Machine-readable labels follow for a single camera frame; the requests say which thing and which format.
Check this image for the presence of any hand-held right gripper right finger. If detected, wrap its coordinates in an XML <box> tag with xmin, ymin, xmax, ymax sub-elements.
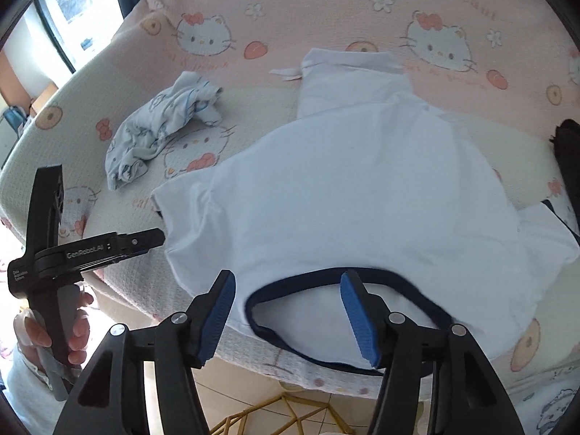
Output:
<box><xmin>340</xmin><ymin>269</ymin><xmax>526</xmax><ymax>435</ymax></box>

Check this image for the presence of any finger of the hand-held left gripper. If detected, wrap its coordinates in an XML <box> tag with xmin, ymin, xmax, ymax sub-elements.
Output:
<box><xmin>118</xmin><ymin>228</ymin><xmax>166</xmax><ymax>259</ymax></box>

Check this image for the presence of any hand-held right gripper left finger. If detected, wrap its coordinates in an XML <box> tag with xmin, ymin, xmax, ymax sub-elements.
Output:
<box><xmin>53</xmin><ymin>269</ymin><xmax>237</xmax><ymax>435</ymax></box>

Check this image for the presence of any white t-shirt with navy trim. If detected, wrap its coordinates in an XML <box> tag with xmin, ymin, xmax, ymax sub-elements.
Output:
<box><xmin>152</xmin><ymin>47</ymin><xmax>580</xmax><ymax>374</ymax></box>

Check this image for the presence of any person's left forearm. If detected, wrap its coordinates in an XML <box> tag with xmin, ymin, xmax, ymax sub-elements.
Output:
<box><xmin>0</xmin><ymin>342</ymin><xmax>73</xmax><ymax>431</ymax></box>

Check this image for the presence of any person's left hand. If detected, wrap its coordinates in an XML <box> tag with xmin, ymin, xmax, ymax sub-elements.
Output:
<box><xmin>13</xmin><ymin>290</ymin><xmax>94</xmax><ymax>367</ymax></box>

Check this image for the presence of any light blue cartoon printed garment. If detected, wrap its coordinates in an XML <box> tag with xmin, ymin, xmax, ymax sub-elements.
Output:
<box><xmin>105</xmin><ymin>71</ymin><xmax>225</xmax><ymax>191</ymax></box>

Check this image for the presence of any teal bag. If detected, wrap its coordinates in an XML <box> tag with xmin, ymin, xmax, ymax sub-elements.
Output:
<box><xmin>0</xmin><ymin>106</ymin><xmax>28</xmax><ymax>139</ymax></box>

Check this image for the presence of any white cartoon printed cloth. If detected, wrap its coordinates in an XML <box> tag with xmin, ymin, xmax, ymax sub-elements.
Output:
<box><xmin>507</xmin><ymin>383</ymin><xmax>580</xmax><ymax>435</ymax></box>

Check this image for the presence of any glass sliding door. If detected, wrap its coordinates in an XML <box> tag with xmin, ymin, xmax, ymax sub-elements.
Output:
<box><xmin>34</xmin><ymin>0</ymin><xmax>125</xmax><ymax>73</ymax></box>

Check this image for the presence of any black folded cloth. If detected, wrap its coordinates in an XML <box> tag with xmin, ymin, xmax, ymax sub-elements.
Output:
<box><xmin>549</xmin><ymin>119</ymin><xmax>580</xmax><ymax>232</ymax></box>

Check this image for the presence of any pink cartoon printed sofa blanket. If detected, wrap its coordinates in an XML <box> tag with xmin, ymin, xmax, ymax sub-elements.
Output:
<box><xmin>0</xmin><ymin>0</ymin><xmax>580</xmax><ymax>402</ymax></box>

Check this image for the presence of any golden wire rack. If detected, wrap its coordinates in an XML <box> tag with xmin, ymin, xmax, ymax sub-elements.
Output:
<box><xmin>206</xmin><ymin>392</ymin><xmax>363</xmax><ymax>435</ymax></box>

